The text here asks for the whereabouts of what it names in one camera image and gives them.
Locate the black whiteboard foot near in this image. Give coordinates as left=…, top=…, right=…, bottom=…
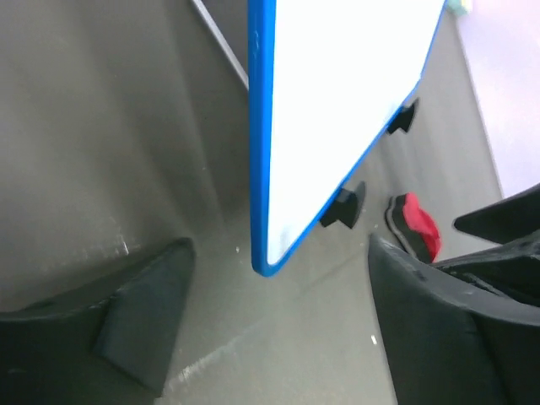
left=319, top=181, right=366, bottom=229

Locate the black whiteboard foot far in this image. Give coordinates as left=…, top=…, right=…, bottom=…
left=386, top=98, right=419, bottom=135

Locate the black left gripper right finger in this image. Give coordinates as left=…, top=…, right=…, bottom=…
left=368, top=235, right=539, bottom=404

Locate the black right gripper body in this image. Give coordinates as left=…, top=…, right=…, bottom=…
left=435, top=185, right=539, bottom=306

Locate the red black whiteboard eraser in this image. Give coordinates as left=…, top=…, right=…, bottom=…
left=385, top=192, right=441, bottom=264

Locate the blue framed whiteboard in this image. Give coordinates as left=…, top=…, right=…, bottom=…
left=247, top=1, right=445, bottom=277

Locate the black whiteboard foot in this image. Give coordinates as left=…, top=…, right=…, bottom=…
left=319, top=181, right=366, bottom=229
left=386, top=98, right=419, bottom=135

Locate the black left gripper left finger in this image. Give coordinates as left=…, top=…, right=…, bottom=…
left=1, top=238, right=196, bottom=404

